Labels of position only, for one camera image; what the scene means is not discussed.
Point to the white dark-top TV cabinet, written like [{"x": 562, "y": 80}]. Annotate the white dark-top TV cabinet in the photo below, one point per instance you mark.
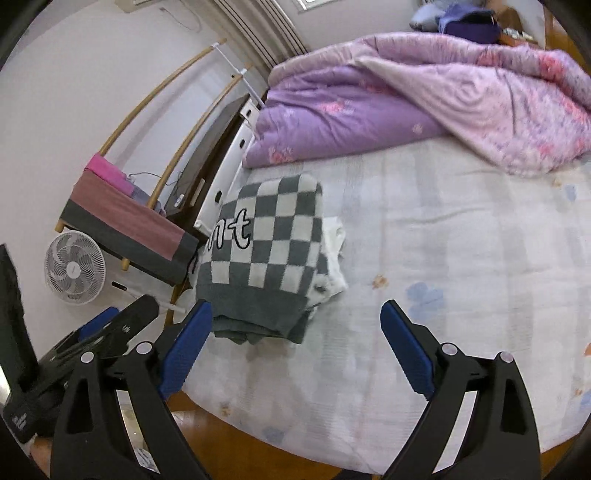
[{"x": 196, "y": 198}]

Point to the lower wooden rail bar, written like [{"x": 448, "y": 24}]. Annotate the lower wooden rail bar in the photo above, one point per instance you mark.
[{"x": 189, "y": 138}]

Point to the bright pink cloth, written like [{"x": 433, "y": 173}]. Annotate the bright pink cloth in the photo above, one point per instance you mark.
[{"x": 110, "y": 174}]

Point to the white air conditioner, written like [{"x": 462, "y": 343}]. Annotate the white air conditioner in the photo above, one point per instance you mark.
[{"x": 130, "y": 6}]

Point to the wooden rail bar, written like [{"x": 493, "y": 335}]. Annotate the wooden rail bar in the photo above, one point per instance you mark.
[
  {"x": 189, "y": 138},
  {"x": 154, "y": 93}
]

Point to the white floral bed sheet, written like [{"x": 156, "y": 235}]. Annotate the white floral bed sheet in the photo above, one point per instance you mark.
[{"x": 488, "y": 261}]

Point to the white standing fan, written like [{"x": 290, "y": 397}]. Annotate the white standing fan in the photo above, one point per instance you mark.
[{"x": 75, "y": 268}]

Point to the window with white frame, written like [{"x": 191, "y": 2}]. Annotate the window with white frame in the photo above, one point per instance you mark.
[{"x": 307, "y": 5}]

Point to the upper wooden rail bar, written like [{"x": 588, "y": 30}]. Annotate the upper wooden rail bar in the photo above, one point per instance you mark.
[{"x": 154, "y": 93}]

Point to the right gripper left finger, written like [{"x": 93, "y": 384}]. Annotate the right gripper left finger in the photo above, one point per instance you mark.
[{"x": 90, "y": 439}]

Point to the white rail support post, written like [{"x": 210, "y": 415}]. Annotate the white rail support post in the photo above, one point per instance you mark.
[{"x": 239, "y": 73}]

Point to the left grey curtain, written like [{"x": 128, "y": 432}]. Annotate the left grey curtain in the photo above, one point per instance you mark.
[{"x": 260, "y": 30}]

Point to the grey white checkered sweater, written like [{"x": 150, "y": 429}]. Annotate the grey white checkered sweater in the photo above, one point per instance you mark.
[{"x": 264, "y": 269}]

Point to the purple pink floral quilt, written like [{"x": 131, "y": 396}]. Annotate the purple pink floral quilt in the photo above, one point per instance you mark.
[{"x": 524, "y": 110}]

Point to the white folded garment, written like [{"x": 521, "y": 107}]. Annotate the white folded garment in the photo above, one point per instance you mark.
[{"x": 329, "y": 280}]

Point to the wooden nightstand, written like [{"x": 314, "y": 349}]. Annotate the wooden nightstand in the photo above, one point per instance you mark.
[{"x": 525, "y": 28}]

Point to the dark purple folded blanket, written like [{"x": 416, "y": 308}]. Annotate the dark purple folded blanket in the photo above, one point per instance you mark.
[{"x": 470, "y": 22}]

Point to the pink grey striped towel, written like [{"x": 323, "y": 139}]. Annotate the pink grey striped towel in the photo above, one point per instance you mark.
[{"x": 129, "y": 230}]

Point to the grey blue pillows pile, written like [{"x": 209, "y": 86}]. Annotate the grey blue pillows pile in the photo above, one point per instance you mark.
[{"x": 426, "y": 18}]

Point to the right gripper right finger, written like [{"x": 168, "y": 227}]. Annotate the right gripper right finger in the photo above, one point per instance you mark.
[{"x": 478, "y": 422}]

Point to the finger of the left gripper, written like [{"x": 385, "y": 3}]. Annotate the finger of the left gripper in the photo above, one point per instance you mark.
[{"x": 97, "y": 323}]

